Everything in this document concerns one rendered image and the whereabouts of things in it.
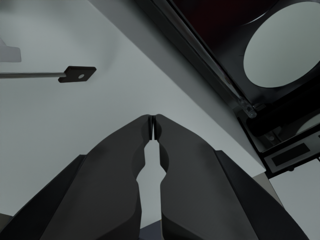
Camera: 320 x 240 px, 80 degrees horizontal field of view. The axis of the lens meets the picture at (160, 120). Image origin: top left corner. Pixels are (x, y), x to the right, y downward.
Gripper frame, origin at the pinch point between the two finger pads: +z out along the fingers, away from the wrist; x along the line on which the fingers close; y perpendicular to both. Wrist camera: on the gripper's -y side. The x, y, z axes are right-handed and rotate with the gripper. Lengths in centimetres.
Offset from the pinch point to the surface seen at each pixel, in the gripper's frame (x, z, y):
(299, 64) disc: 18.0, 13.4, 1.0
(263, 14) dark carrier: 11.5, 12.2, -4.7
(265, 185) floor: 122, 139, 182
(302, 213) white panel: 16.6, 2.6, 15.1
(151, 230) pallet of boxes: -13, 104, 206
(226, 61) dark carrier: 8.6, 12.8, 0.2
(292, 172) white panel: 17.5, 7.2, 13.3
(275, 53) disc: 14.3, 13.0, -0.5
